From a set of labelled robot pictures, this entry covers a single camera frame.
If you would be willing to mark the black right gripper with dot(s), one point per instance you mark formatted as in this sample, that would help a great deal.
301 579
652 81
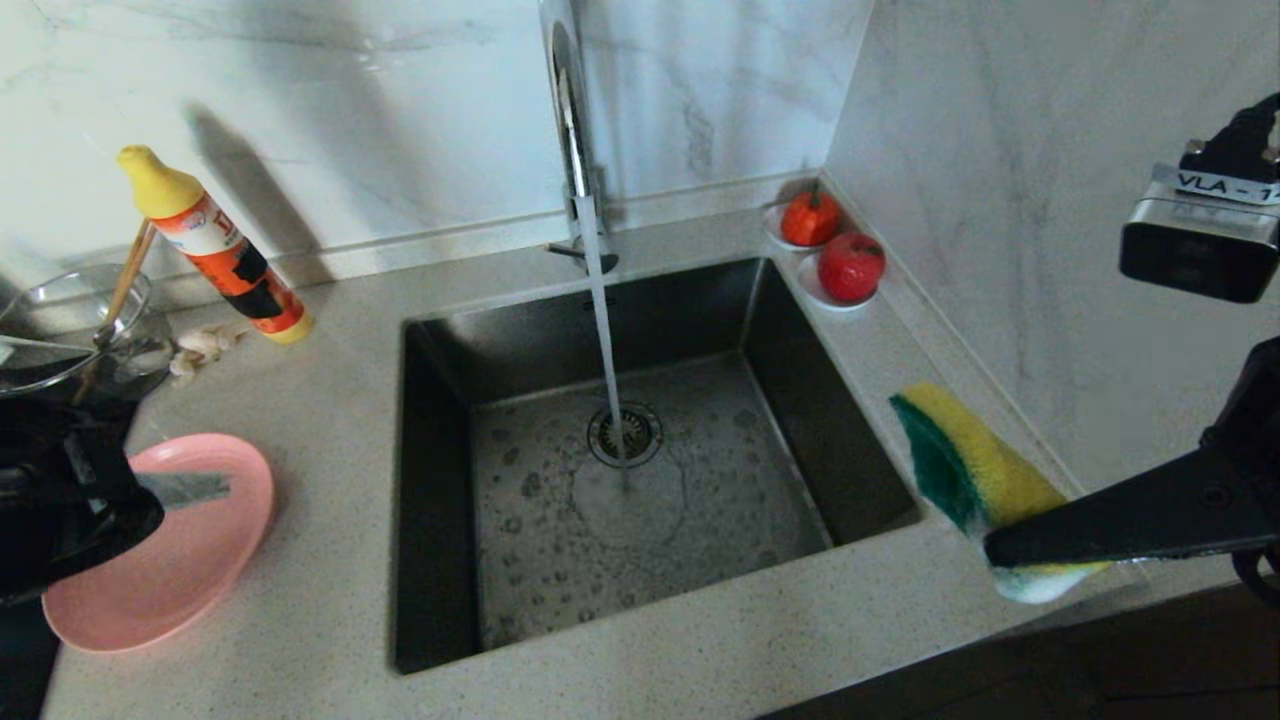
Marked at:
1250 430

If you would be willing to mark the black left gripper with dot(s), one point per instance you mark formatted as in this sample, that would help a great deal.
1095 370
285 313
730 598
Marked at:
60 500

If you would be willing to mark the pink plate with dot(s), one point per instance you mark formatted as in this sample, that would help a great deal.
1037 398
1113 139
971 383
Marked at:
190 580

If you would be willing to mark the yellow green sponge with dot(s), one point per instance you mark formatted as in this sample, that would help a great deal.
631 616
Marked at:
960 470

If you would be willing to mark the wooden chopstick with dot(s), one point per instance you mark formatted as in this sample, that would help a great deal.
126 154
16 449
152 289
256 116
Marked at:
140 250
115 300

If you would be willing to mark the yellow orange white detergent bottle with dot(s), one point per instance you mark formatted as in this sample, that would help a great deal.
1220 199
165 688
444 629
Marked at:
225 262

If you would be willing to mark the chrome faucet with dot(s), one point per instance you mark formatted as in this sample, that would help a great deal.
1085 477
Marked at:
570 120

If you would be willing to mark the stainless steel sink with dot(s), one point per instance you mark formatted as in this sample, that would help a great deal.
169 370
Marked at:
700 520

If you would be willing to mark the clear glass bowl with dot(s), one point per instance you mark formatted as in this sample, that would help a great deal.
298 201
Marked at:
140 360

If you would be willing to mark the garlic bulb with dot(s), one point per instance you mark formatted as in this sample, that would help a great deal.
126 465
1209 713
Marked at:
205 345

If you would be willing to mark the metal utensil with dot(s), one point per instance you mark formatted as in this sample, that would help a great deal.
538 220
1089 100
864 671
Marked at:
45 347

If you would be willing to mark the black cooktop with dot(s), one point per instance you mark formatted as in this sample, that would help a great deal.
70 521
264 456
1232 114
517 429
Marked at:
25 660

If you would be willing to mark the red apple on dish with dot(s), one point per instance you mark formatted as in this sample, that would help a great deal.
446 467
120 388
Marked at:
810 290

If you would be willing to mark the running water stream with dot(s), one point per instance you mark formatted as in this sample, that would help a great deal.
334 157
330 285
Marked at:
600 320

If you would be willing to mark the round metal drain strainer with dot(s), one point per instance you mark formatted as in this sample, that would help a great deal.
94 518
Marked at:
640 432

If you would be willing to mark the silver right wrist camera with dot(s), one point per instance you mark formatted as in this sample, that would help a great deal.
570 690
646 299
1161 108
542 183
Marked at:
1200 245

